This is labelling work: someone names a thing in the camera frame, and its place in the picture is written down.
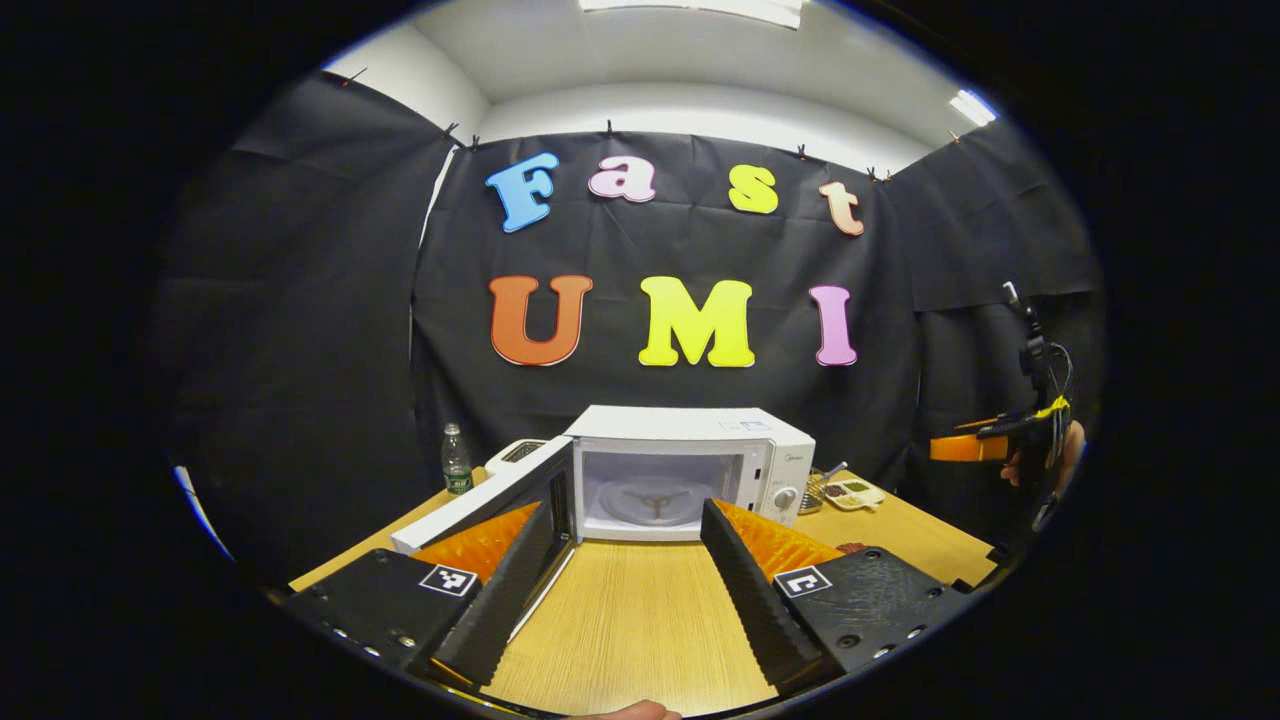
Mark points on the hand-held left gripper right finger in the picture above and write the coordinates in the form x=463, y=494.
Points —
x=760, y=600

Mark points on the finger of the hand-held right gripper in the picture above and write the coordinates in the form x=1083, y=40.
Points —
x=965, y=448

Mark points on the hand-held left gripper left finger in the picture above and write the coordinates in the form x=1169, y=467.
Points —
x=510, y=600

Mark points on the white microwave oven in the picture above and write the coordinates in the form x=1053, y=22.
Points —
x=690, y=425

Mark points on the white divided condiment dish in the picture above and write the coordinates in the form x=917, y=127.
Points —
x=860, y=493

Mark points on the clear utensil holder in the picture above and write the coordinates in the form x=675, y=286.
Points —
x=812, y=495

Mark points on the metal spoon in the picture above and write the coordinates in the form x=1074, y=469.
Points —
x=835, y=469

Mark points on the white toaster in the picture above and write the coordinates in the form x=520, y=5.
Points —
x=505, y=462

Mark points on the clear green-labelled water bottle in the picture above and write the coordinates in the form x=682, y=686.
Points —
x=457, y=470

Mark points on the glass turntable plate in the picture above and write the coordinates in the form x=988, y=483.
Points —
x=625, y=505

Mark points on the black backdrop cloth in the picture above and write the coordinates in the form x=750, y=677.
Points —
x=300, y=350

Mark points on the ceiling light panel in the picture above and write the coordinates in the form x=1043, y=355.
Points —
x=972, y=106
x=690, y=8

